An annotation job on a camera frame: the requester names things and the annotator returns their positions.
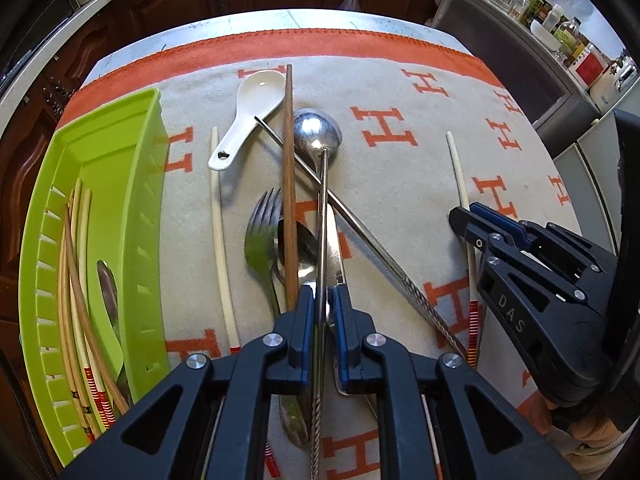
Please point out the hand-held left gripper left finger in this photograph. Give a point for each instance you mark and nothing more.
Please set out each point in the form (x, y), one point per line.
(307, 320)

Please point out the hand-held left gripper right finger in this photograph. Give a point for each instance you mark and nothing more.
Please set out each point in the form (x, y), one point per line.
(337, 320)

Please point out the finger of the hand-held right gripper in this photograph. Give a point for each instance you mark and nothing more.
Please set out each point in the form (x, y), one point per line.
(510, 305)
(502, 220)

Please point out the cream chopstick red striped end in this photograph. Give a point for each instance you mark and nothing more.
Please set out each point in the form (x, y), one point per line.
(76, 210)
(219, 230)
(86, 220)
(270, 454)
(460, 180)

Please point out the oval metal spoon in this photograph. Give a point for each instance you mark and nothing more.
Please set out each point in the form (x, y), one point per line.
(302, 260)

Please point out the twisted metal chopstick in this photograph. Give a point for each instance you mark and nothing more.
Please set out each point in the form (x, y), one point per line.
(316, 435)
(420, 303)

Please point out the metal fork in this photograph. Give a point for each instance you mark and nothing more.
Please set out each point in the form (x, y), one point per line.
(260, 250)

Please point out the brown wooden chopstick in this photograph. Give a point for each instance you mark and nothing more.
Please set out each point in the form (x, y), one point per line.
(288, 160)
(95, 345)

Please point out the long round metal spoon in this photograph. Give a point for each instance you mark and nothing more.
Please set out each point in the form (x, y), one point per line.
(316, 127)

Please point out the large metal spoon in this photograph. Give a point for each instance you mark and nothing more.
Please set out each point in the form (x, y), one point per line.
(107, 285)

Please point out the white ceramic spoon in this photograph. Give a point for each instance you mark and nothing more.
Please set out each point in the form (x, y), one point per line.
(250, 105)

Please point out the green plastic utensil tray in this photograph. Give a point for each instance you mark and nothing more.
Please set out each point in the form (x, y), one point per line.
(125, 160)

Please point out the person's right hand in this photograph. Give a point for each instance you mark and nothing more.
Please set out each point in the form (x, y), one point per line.
(600, 430)

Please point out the grey refrigerator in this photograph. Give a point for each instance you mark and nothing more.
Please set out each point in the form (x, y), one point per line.
(585, 170)

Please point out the red label jar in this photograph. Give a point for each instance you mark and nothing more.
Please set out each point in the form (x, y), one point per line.
(590, 65)

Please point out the white bowl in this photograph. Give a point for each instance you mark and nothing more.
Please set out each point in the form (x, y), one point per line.
(542, 35)

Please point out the clear bottle green label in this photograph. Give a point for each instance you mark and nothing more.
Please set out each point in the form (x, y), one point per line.
(567, 40)

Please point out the orange cream letter-print blanket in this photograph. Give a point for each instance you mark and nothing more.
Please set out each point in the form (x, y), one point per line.
(360, 80)

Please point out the white plastic bottle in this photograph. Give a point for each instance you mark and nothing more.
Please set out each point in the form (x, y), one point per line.
(552, 17)

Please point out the pale floral tablecloth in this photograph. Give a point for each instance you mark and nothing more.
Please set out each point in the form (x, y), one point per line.
(280, 22)

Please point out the white kitchen countertop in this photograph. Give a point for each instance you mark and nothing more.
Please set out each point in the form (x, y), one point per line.
(55, 35)

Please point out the black gas stove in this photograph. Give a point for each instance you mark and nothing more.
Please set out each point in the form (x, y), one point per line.
(30, 35)

